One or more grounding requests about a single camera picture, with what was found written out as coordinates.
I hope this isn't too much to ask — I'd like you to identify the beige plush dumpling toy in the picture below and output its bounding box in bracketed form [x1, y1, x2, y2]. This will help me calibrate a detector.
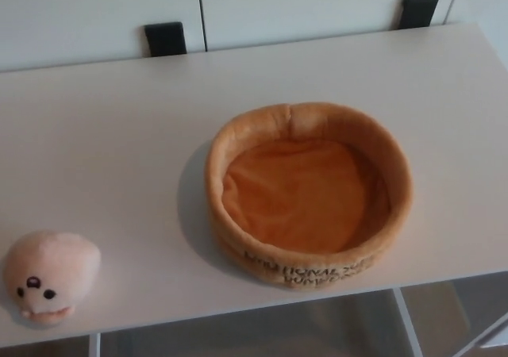
[2, 229, 102, 328]

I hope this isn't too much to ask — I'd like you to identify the orange round plush plate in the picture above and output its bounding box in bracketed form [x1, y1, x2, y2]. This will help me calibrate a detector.
[203, 103, 415, 291]

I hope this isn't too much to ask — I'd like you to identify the white cabinet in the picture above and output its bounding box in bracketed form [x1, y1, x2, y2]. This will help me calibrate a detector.
[0, 0, 508, 75]

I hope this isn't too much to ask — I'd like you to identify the black rectangular bracket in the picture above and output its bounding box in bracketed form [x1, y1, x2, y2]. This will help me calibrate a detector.
[401, 0, 441, 30]
[144, 21, 188, 59]

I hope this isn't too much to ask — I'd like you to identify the white metal table leg frame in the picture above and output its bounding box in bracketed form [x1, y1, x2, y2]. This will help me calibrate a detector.
[391, 286, 424, 357]
[87, 332, 102, 357]

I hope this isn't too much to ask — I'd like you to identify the white slanted frame bar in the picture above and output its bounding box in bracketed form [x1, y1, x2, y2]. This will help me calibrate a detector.
[468, 313, 508, 357]

